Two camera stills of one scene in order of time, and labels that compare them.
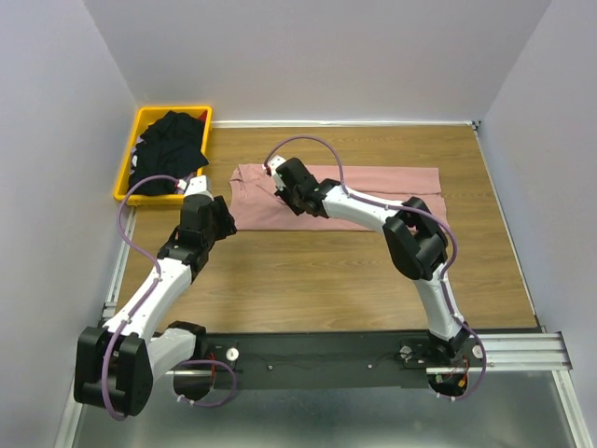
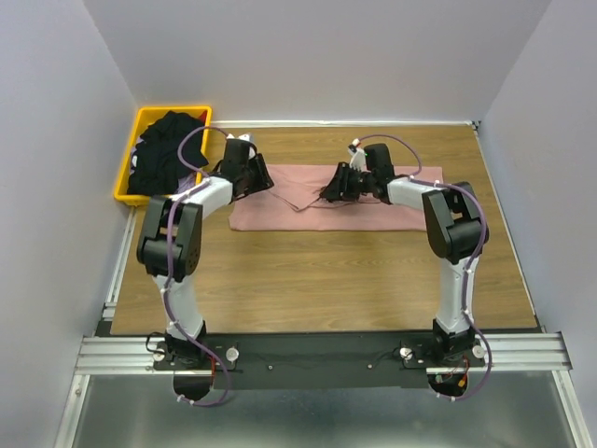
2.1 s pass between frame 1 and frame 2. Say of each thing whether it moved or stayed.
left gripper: moved
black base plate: stayed
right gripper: moved
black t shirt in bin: stayed
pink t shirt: stayed
